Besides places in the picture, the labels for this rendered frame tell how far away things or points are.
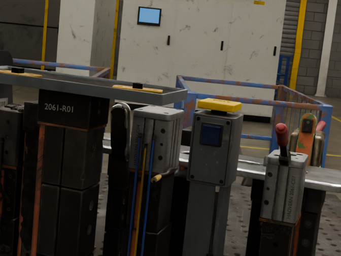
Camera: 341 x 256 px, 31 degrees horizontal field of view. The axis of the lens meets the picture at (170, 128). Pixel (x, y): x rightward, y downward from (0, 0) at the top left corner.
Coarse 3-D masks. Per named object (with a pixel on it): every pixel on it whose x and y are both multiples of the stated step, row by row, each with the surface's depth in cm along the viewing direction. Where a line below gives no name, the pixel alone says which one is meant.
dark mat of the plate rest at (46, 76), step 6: (24, 72) 117; (30, 72) 119; (48, 78) 110; (54, 78) 112; (60, 78) 113; (66, 78) 114; (72, 78) 115; (90, 84) 107; (96, 84) 108; (102, 84) 109; (108, 84) 110; (114, 84) 112; (120, 84) 113; (168, 90) 110
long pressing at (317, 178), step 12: (108, 144) 140; (180, 156) 134; (240, 156) 141; (252, 156) 143; (240, 168) 127; (252, 168) 130; (264, 168) 131; (312, 168) 136; (324, 168) 138; (312, 180) 123; (324, 180) 125; (336, 180) 126; (336, 192) 121
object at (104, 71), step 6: (18, 60) 451; (24, 60) 451; (30, 60) 451; (36, 60) 454; (54, 66) 452; (60, 66) 452; (66, 66) 452; (72, 66) 452; (78, 66) 452; (84, 66) 452; (90, 66) 453; (102, 72) 409; (108, 72) 443; (108, 78) 450; (102, 156) 459; (102, 162) 462
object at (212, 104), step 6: (198, 102) 99; (204, 102) 99; (210, 102) 99; (216, 102) 99; (222, 102) 100; (228, 102) 101; (234, 102) 102; (204, 108) 99; (210, 108) 99; (216, 108) 99; (222, 108) 98; (228, 108) 98; (234, 108) 98; (240, 108) 102; (222, 114) 100
